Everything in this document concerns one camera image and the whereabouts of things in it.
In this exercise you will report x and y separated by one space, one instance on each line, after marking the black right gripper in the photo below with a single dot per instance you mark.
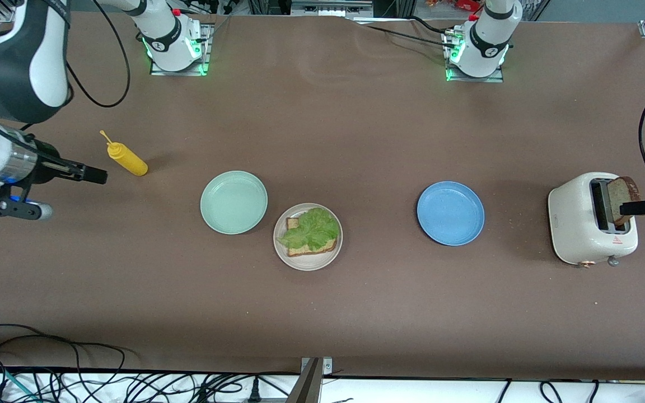
48 160

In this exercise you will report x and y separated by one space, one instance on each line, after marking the dark crust bread slice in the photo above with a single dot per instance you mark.
616 193

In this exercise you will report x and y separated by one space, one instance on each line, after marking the yellow mustard squeeze bottle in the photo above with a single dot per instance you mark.
129 162

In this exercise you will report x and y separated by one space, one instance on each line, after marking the green lettuce leaf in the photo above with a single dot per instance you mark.
314 229

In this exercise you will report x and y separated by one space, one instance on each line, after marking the light brown bread slice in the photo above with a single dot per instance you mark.
322 249

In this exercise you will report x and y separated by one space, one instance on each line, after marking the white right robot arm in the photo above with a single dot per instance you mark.
20 61

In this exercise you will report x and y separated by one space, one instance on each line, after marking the mint green plate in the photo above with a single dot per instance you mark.
233 201

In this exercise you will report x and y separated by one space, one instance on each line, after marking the blue plate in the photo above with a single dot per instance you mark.
450 212

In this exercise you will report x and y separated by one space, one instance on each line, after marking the beige plate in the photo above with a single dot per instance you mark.
307 264

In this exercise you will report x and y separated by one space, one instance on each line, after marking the white toaster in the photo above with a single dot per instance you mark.
571 224

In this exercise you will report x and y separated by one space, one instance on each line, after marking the red orange package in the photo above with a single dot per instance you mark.
457 4

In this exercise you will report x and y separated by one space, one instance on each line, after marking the black power plug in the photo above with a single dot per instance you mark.
254 392

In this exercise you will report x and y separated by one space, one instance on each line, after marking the grey power strip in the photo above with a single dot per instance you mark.
331 6

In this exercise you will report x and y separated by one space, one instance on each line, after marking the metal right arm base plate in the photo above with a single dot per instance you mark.
207 50

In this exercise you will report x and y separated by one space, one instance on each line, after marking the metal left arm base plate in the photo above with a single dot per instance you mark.
476 79

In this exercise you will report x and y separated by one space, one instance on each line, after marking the metal table bracket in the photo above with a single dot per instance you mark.
308 386

